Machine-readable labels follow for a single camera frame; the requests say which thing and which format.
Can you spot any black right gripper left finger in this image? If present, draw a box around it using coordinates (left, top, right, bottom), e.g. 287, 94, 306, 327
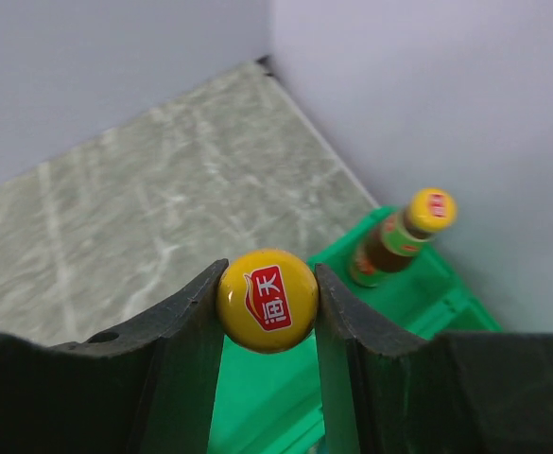
0, 259, 228, 453

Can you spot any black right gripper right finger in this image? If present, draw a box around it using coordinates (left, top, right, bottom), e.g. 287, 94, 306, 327
315, 264, 553, 453

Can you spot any red sauce bottle yellow cap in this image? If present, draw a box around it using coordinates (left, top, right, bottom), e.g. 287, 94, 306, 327
348, 187, 458, 288

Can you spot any green compartment bin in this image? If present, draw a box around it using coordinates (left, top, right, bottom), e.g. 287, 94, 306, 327
208, 206, 501, 454

